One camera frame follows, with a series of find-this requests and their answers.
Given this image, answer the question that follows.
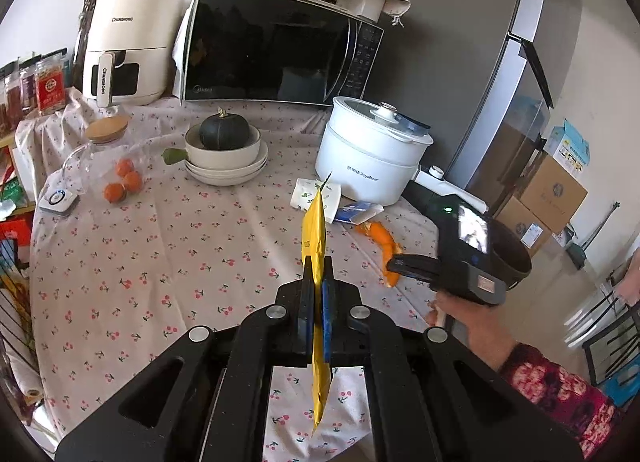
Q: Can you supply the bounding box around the red spice jar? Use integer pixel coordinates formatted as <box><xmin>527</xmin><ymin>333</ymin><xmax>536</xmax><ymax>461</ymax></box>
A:
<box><xmin>1</xmin><ymin>73</ymin><xmax>23</xmax><ymax>130</ymax></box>

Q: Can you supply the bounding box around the person's right hand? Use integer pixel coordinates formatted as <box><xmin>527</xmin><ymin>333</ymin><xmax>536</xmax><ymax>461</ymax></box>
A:
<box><xmin>425</xmin><ymin>290</ymin><xmax>522</xmax><ymax>373</ymax></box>

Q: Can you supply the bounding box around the grey refrigerator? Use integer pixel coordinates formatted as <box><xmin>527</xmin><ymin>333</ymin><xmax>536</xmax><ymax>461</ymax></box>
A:
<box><xmin>365</xmin><ymin>0</ymin><xmax>581</xmax><ymax>223</ymax></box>

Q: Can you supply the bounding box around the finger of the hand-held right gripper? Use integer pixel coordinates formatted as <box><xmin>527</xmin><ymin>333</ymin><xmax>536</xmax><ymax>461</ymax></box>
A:
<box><xmin>386</xmin><ymin>254</ymin><xmax>444</xmax><ymax>289</ymax></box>

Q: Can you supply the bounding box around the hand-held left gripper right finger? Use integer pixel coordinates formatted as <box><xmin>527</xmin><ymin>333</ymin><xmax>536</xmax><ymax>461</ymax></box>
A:
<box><xmin>322</xmin><ymin>256</ymin><xmax>583</xmax><ymax>462</ymax></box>

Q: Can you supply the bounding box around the large cardboard box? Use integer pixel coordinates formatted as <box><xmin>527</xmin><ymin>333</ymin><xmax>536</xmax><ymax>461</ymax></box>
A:
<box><xmin>517</xmin><ymin>154</ymin><xmax>589</xmax><ymax>235</ymax></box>

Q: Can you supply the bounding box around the white paper roll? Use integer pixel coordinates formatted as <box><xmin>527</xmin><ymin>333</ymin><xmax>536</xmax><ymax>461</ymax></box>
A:
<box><xmin>10</xmin><ymin>342</ymin><xmax>47</xmax><ymax>415</ymax></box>

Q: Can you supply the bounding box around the blue white packet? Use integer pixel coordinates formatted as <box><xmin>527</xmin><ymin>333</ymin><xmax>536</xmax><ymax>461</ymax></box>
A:
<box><xmin>332</xmin><ymin>202</ymin><xmax>386</xmax><ymax>224</ymax></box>

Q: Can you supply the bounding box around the cream bowl green handle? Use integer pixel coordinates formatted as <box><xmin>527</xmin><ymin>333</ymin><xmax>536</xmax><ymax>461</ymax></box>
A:
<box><xmin>162</xmin><ymin>123</ymin><xmax>262</xmax><ymax>169</ymax></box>

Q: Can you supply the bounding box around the yellow packet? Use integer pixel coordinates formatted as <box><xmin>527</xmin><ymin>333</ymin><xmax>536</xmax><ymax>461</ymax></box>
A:
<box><xmin>301</xmin><ymin>172</ymin><xmax>334</xmax><ymax>435</ymax></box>

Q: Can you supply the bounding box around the white square timer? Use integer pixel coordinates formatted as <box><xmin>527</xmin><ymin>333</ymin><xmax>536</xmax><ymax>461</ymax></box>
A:
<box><xmin>39</xmin><ymin>189</ymin><xmax>81</xmax><ymax>218</ymax></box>

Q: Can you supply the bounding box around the white electric cooking pot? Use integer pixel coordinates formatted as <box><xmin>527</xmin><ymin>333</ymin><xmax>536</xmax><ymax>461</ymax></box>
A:
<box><xmin>315</xmin><ymin>96</ymin><xmax>493</xmax><ymax>215</ymax></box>

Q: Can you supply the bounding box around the black wire rack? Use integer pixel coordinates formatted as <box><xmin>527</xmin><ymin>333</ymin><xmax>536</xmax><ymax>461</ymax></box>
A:
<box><xmin>0</xmin><ymin>237</ymin><xmax>42</xmax><ymax>378</ymax></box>

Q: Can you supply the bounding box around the blue cloth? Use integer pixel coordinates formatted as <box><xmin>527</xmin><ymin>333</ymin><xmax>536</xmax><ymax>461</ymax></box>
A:
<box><xmin>599</xmin><ymin>367</ymin><xmax>640</xmax><ymax>409</ymax></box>

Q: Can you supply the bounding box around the glass pot lid white knob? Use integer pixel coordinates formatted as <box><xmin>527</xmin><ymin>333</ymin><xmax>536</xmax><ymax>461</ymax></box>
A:
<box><xmin>334</xmin><ymin>96</ymin><xmax>432</xmax><ymax>141</ymax></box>

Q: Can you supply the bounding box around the dark green pumpkin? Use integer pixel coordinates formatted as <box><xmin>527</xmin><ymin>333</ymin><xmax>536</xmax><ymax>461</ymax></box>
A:
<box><xmin>200</xmin><ymin>108</ymin><xmax>251</xmax><ymax>150</ymax></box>

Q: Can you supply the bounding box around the blue printed carton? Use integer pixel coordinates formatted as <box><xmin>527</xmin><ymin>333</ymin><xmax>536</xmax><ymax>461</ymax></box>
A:
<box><xmin>545</xmin><ymin>118</ymin><xmax>591</xmax><ymax>170</ymax></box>

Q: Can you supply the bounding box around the glass vase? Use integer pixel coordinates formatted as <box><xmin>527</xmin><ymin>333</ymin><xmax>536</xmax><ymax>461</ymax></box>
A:
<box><xmin>74</xmin><ymin>12</ymin><xmax>96</xmax><ymax>89</ymax></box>

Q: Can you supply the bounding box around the black microwave oven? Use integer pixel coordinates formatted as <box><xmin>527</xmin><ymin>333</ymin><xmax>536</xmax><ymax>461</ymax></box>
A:
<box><xmin>172</xmin><ymin>0</ymin><xmax>385</xmax><ymax>107</ymax></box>

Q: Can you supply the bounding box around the dark spice jar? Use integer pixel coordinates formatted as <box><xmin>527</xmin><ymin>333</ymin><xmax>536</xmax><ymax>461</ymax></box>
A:
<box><xmin>19</xmin><ymin>64</ymin><xmax>40</xmax><ymax>118</ymax></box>

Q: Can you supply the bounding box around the person's right forearm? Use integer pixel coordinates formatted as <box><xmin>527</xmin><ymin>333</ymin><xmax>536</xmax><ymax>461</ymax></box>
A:
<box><xmin>499</xmin><ymin>342</ymin><xmax>623</xmax><ymax>460</ymax></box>

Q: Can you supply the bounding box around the dustpan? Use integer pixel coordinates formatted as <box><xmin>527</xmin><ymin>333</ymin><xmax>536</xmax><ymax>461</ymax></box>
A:
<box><xmin>565</xmin><ymin>229</ymin><xmax>589</xmax><ymax>271</ymax></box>

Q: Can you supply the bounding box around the cream air fryer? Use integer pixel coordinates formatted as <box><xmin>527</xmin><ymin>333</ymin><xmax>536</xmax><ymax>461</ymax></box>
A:
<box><xmin>81</xmin><ymin>0</ymin><xmax>187</xmax><ymax>109</ymax></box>

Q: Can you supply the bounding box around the black metal chair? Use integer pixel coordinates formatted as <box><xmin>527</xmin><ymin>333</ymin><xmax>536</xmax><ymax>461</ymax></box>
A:
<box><xmin>565</xmin><ymin>287</ymin><xmax>640</xmax><ymax>393</ymax></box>

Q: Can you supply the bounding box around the orange peel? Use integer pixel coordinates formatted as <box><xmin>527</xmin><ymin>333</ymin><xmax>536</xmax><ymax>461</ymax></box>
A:
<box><xmin>359</xmin><ymin>221</ymin><xmax>405</xmax><ymax>289</ymax></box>

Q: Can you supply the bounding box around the cardboard box white label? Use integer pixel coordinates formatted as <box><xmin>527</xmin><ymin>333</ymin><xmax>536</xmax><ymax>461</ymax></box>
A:
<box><xmin>492</xmin><ymin>197</ymin><xmax>556</xmax><ymax>259</ymax></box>

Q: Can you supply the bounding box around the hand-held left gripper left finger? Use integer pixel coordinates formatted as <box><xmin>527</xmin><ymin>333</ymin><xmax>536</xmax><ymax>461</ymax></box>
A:
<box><xmin>55</xmin><ymin>256</ymin><xmax>317</xmax><ymax>462</ymax></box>

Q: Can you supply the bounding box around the glass pitcher cork lid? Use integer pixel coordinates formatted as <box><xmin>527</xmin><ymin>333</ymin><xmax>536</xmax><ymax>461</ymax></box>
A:
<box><xmin>62</xmin><ymin>116</ymin><xmax>151</xmax><ymax>194</ymax></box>

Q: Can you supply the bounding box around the brown waste bin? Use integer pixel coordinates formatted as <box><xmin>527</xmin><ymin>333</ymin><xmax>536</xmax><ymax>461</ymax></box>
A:
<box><xmin>492</xmin><ymin>217</ymin><xmax>534</xmax><ymax>289</ymax></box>

